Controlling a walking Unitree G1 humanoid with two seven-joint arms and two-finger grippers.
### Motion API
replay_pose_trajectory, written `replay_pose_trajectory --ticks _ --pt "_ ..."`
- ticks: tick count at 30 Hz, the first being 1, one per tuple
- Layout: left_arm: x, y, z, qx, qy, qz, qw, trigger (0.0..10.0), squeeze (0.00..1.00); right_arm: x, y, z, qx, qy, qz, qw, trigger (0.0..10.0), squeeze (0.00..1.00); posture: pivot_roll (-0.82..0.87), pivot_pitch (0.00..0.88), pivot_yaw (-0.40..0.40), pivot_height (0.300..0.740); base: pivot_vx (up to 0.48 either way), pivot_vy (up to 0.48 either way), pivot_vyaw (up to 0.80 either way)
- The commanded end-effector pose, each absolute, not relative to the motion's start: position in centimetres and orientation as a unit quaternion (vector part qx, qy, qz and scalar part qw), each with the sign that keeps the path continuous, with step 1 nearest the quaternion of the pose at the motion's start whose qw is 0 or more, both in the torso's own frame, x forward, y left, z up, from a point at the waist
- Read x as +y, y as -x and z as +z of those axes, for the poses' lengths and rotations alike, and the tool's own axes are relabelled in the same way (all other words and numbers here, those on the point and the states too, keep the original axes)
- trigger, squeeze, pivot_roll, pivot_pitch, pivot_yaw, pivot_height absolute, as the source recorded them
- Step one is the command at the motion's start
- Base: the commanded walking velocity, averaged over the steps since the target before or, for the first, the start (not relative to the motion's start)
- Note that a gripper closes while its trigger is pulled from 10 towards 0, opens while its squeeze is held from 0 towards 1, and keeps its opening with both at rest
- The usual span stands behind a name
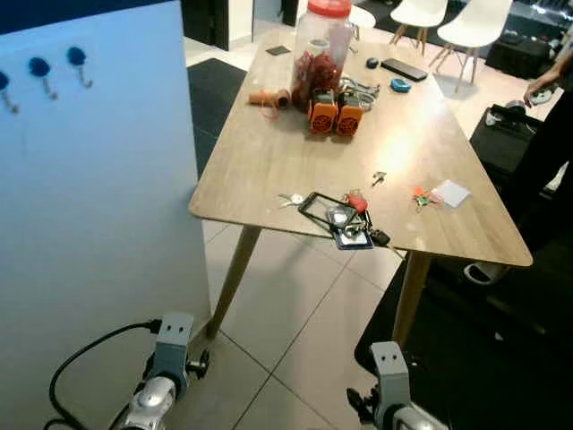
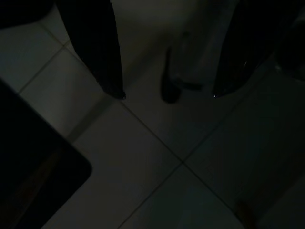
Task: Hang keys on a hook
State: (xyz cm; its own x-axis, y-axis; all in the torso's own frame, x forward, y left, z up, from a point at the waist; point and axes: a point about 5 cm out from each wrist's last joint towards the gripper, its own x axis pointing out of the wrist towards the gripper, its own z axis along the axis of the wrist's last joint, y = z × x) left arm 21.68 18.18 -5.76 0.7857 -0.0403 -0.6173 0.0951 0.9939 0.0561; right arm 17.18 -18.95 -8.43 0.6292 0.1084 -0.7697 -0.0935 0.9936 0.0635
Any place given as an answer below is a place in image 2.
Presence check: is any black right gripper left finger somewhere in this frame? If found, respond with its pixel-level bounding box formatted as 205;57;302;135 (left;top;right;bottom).
55;0;126;100

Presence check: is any black floor mat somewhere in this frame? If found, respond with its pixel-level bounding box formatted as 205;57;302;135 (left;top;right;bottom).
0;78;93;229

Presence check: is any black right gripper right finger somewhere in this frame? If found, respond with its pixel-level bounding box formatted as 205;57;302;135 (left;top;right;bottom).
212;0;294;99

